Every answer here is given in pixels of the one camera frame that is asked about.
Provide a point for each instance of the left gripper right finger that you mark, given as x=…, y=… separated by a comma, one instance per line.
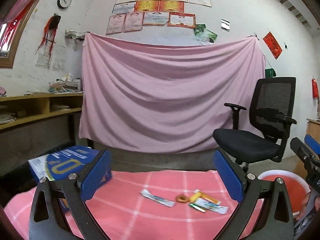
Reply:
x=263, y=210

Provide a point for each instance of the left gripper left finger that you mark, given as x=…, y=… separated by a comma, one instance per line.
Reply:
x=47, y=220

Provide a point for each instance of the white wrapper with print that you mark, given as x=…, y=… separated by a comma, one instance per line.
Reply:
x=211, y=206

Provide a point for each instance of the orange white wrapper stick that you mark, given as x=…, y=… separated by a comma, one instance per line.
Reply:
x=199, y=194

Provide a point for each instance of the brown round snack piece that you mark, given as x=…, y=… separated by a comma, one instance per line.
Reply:
x=181, y=198

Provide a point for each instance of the white blue wrapper strip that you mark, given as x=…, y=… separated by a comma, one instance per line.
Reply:
x=145, y=193

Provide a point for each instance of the green small wrapper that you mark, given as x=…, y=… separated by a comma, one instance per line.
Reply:
x=197, y=207

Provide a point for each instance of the red white trash bin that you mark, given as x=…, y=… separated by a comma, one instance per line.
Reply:
x=297, y=189

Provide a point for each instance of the wooden cabinet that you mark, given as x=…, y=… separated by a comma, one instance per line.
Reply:
x=313, y=129

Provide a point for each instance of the red fire extinguisher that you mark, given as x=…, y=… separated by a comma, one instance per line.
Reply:
x=315, y=91

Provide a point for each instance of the black office chair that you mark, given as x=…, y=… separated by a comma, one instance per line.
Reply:
x=270, y=112

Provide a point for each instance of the blue cardboard box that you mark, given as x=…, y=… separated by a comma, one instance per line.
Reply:
x=58, y=165

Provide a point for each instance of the pink checked tablecloth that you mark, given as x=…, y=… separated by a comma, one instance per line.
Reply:
x=123, y=213

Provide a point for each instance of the wooden shelf unit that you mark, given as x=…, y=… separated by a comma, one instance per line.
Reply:
x=22, y=110

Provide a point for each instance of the stack of books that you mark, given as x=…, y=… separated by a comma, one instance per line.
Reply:
x=66, y=84

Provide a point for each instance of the pink hanging sheet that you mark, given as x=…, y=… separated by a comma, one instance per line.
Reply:
x=164, y=99

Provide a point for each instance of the red paper wall sign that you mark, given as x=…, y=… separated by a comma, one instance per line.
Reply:
x=273, y=45

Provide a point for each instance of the green wall photos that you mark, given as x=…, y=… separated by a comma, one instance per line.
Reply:
x=203, y=34

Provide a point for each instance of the red tassel wall ornament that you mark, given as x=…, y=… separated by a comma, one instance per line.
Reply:
x=49, y=32

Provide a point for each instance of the round wall clock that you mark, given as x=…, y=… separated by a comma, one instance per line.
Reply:
x=63, y=4

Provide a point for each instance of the wall certificates group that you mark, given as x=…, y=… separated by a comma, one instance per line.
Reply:
x=133, y=15

